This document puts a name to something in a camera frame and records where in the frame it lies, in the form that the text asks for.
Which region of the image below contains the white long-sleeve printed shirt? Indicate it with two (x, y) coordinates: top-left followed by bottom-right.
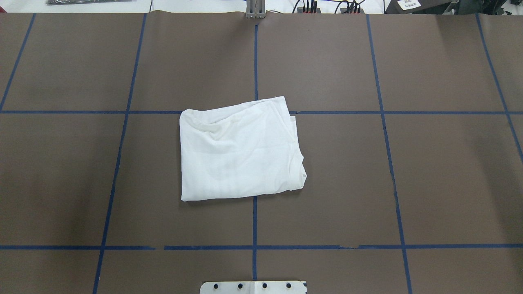
(179, 96), (308, 202)

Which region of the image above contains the orange black connector box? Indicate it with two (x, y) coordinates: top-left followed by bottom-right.
(293, 0), (321, 14)

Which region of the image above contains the aluminium frame post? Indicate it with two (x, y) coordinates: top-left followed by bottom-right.
(246, 0), (266, 19)

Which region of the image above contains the white camera mast pedestal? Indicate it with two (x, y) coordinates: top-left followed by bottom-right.
(199, 281), (308, 294)

